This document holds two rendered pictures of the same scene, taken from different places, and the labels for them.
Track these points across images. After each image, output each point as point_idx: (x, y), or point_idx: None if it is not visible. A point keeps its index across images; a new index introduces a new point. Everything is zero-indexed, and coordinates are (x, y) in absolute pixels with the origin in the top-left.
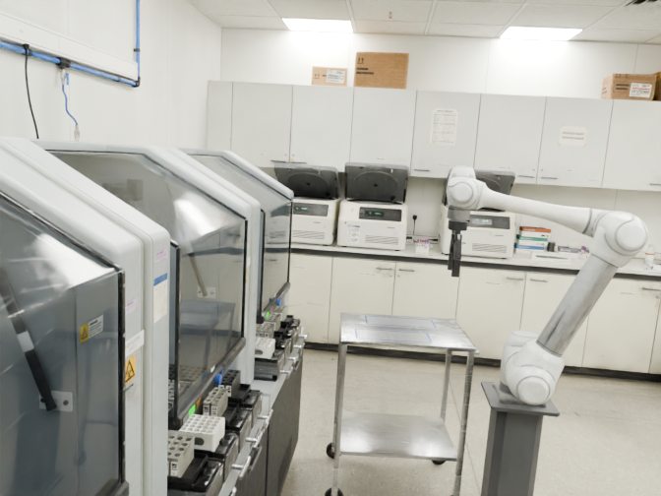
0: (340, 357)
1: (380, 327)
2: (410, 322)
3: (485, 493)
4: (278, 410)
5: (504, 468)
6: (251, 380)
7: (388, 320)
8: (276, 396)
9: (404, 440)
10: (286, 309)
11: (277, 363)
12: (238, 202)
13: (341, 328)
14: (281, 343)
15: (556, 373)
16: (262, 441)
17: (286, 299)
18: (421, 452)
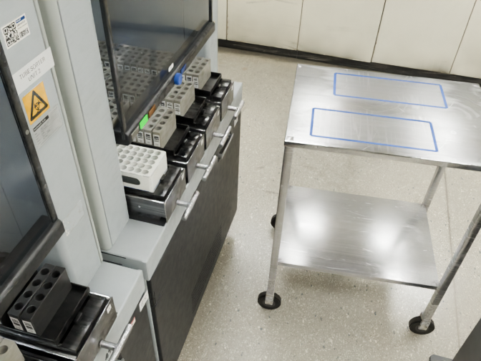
0: (282, 163)
1: (354, 104)
2: (406, 91)
3: (470, 359)
4: (180, 246)
5: None
6: (121, 228)
7: (369, 85)
8: (169, 240)
9: (368, 246)
10: (210, 64)
11: (164, 203)
12: None
13: (291, 106)
14: (184, 147)
15: None
16: (131, 337)
17: (212, 45)
18: (389, 271)
